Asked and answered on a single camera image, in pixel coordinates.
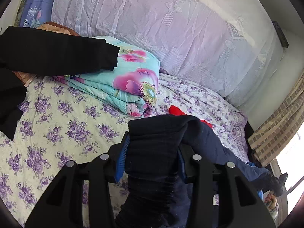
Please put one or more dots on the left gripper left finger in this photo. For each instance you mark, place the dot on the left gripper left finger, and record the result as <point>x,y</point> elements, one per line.
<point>61,203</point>

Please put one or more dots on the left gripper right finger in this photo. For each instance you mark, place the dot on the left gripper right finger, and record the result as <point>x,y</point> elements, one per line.
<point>239,203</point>

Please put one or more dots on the dark navy pants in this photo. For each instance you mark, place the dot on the dark navy pants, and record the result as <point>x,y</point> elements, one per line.
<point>157,196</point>

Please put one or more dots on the purple floral bed quilt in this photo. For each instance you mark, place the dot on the purple floral bed quilt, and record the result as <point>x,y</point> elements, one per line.
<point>60,123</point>

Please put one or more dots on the beige checkered curtain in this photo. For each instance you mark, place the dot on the beige checkered curtain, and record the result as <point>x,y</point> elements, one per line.
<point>277,131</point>

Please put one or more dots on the red and blue small garment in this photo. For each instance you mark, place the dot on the red and blue small garment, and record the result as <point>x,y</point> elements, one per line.
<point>173,110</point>

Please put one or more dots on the orange brown cushion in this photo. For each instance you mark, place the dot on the orange brown cushion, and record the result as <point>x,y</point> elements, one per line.
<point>27,78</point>

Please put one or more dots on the turquoise floral folded blanket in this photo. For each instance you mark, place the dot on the turquoise floral folded blanket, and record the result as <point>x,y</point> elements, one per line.
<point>131,87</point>

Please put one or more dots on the black garment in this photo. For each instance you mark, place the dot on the black garment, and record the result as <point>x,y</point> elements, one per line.
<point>45,53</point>

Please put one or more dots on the white lace bed cover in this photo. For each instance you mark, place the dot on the white lace bed cover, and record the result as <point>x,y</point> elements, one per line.
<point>228,46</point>

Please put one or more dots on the blue patterned pillow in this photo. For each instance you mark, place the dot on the blue patterned pillow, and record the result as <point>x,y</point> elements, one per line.
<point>33,13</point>

